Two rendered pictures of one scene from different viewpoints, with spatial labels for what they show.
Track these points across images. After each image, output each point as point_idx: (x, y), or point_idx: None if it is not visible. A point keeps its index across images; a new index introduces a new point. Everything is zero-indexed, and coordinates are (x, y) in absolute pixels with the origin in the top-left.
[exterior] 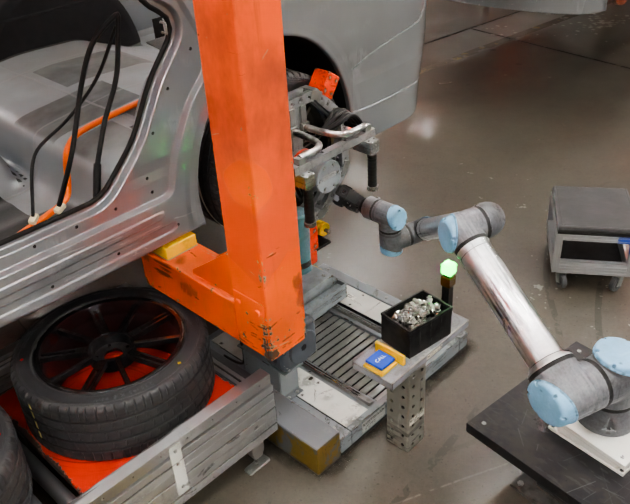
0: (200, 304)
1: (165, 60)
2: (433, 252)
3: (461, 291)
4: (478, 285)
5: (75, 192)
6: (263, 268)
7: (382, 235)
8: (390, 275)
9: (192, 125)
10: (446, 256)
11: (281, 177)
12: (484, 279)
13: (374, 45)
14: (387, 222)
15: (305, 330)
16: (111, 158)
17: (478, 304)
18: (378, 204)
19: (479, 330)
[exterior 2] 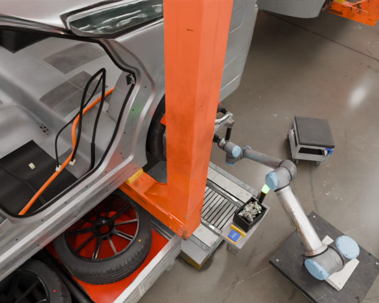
0: (147, 207)
1: (132, 95)
2: (237, 140)
3: (252, 164)
4: (284, 208)
5: (78, 146)
6: (188, 214)
7: (228, 157)
8: (219, 154)
9: (144, 124)
10: (243, 143)
11: (202, 177)
12: (289, 207)
13: (229, 61)
14: (231, 154)
15: (200, 223)
16: (98, 136)
17: (260, 172)
18: (227, 144)
19: (261, 187)
